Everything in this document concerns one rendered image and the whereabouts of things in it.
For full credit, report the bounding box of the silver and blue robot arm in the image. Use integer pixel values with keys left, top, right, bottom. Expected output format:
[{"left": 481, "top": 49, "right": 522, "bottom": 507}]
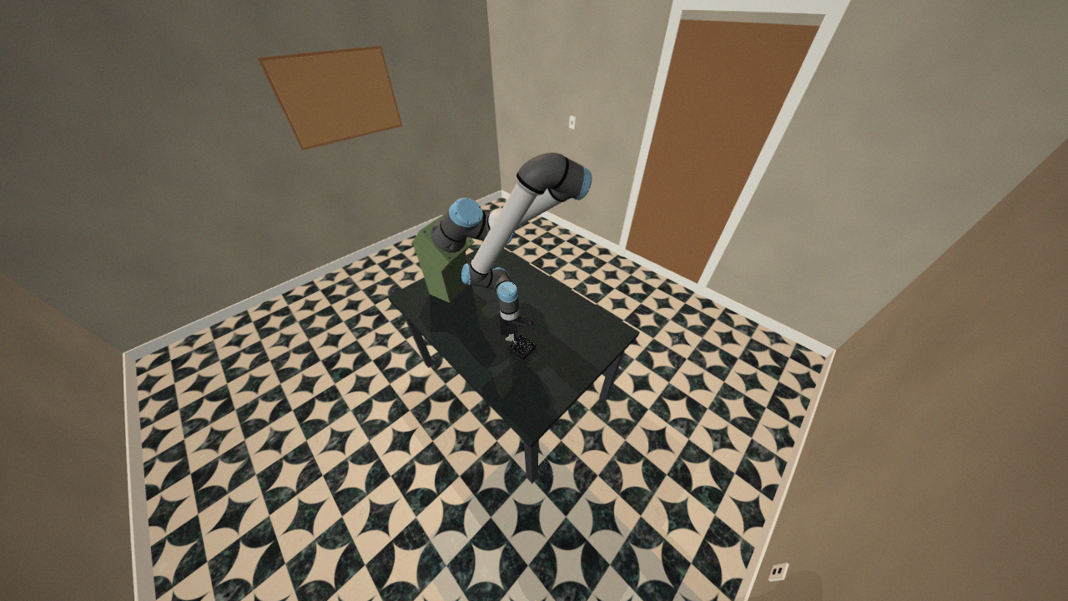
[{"left": 431, "top": 153, "right": 592, "bottom": 330}]

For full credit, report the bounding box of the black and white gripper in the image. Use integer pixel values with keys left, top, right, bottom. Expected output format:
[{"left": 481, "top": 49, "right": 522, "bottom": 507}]
[{"left": 499, "top": 313, "right": 517, "bottom": 344}]

